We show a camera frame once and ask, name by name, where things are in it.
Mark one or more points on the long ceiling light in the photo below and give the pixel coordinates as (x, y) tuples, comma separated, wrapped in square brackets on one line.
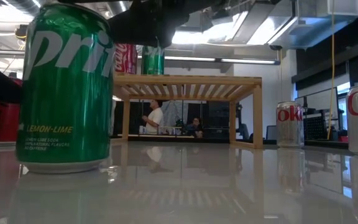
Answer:
[(247, 61)]

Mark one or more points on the black framed whiteboard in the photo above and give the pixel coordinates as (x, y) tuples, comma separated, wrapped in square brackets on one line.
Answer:
[(319, 99)]

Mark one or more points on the black perforated rack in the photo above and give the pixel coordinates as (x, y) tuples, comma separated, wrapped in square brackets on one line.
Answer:
[(314, 127)]

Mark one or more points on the grey chair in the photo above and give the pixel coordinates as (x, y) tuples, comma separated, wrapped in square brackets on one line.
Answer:
[(271, 133)]

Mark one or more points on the grey draped cloth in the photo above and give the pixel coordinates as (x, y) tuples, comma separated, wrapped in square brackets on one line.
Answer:
[(172, 112)]

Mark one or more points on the far work table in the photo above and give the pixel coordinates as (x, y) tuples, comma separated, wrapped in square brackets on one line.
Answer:
[(172, 136)]

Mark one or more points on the red Coke can black script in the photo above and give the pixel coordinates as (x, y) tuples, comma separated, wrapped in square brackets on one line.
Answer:
[(2, 121)]

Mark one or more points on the person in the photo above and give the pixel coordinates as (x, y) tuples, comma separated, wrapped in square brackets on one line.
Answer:
[(156, 119), (195, 127)]

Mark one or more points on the green Sprite can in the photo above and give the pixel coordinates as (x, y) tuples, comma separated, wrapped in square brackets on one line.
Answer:
[(64, 102), (153, 62)]

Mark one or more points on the wooden slatted shelf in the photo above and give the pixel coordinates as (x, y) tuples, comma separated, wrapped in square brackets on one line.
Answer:
[(185, 81)]

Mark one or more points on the red Coca-Cola can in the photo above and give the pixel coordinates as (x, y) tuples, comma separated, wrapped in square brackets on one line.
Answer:
[(126, 60)]

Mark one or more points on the black ceiling camera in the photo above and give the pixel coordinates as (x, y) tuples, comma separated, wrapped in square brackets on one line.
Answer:
[(275, 47)]

